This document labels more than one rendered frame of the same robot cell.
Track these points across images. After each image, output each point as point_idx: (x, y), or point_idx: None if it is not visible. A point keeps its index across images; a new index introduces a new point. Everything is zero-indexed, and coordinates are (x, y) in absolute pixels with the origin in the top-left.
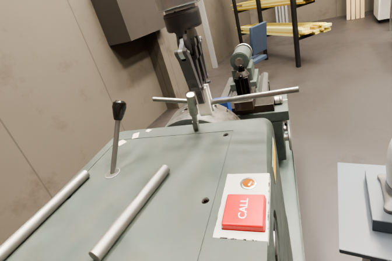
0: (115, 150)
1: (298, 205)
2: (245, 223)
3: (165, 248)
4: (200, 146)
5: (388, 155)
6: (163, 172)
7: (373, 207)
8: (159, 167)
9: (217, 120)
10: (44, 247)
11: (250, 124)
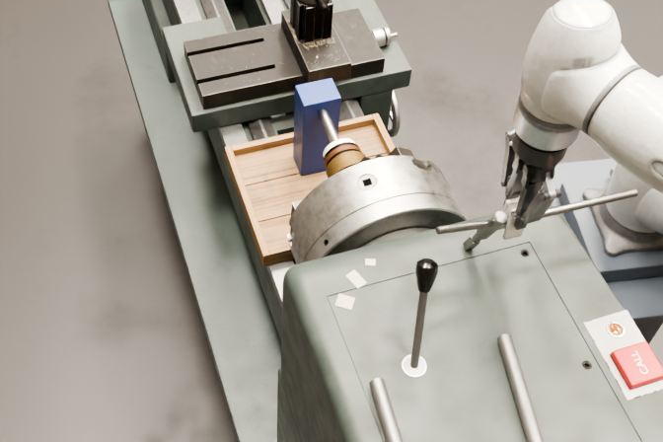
0: (421, 333)
1: None
2: (651, 377)
3: (595, 427)
4: (507, 283)
5: (622, 179)
6: (514, 345)
7: (592, 251)
8: (481, 335)
9: (444, 201)
10: None
11: (546, 226)
